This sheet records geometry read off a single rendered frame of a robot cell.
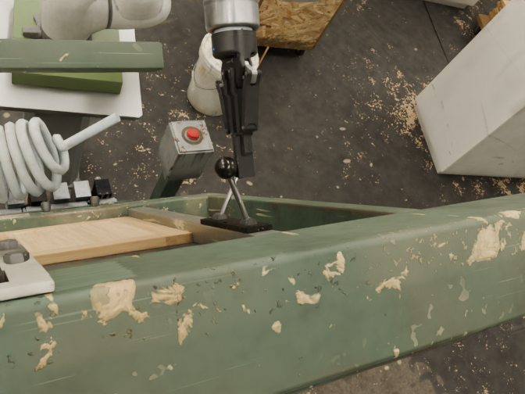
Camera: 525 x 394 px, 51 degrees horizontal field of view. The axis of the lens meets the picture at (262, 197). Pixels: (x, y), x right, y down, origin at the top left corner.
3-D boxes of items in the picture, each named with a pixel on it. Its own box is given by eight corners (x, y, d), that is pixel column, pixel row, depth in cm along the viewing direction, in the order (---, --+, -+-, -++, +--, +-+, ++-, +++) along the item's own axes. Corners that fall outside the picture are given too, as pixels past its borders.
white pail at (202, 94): (233, 79, 317) (264, 19, 279) (241, 123, 304) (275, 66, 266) (179, 73, 304) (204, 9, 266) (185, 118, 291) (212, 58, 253)
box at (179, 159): (189, 148, 190) (205, 118, 175) (198, 179, 185) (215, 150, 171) (155, 152, 184) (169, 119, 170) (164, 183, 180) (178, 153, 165)
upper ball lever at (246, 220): (255, 223, 97) (226, 152, 94) (265, 225, 94) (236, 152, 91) (237, 233, 96) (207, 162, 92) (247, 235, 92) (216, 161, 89)
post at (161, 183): (140, 245, 247) (183, 157, 187) (142, 257, 245) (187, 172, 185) (126, 247, 245) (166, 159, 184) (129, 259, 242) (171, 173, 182)
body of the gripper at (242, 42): (266, 27, 90) (269, 85, 90) (242, 38, 97) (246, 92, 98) (223, 26, 86) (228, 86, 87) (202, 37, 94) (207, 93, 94)
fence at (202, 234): (146, 220, 157) (144, 206, 156) (358, 274, 73) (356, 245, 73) (129, 223, 154) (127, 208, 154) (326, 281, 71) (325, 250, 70)
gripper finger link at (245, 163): (249, 134, 94) (251, 134, 93) (253, 176, 94) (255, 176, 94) (233, 135, 92) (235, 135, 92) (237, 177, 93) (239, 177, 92)
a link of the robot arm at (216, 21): (242, 6, 97) (245, 41, 98) (194, 3, 93) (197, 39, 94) (268, -9, 89) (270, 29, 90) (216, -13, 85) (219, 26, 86)
